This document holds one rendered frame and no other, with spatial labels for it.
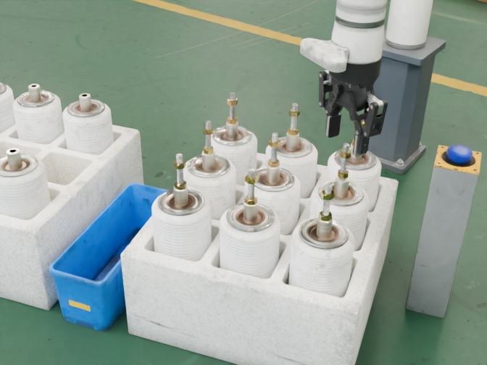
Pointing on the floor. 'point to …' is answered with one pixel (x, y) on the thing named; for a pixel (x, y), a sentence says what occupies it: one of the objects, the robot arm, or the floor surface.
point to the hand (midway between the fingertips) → (346, 137)
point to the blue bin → (101, 260)
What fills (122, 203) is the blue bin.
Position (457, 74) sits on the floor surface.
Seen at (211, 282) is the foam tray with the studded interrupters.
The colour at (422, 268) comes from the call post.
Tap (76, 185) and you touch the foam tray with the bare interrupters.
